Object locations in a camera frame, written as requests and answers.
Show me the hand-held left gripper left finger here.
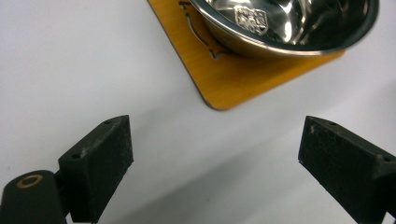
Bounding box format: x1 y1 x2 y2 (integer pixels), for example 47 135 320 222
58 114 134 224

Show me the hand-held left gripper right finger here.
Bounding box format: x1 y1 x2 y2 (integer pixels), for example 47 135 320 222
297 115 396 224

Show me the wooden coaster with cut-outs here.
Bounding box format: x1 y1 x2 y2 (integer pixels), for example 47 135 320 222
148 0 346 111

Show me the shiny steel bowl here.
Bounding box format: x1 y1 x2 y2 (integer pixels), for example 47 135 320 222
188 0 380 60

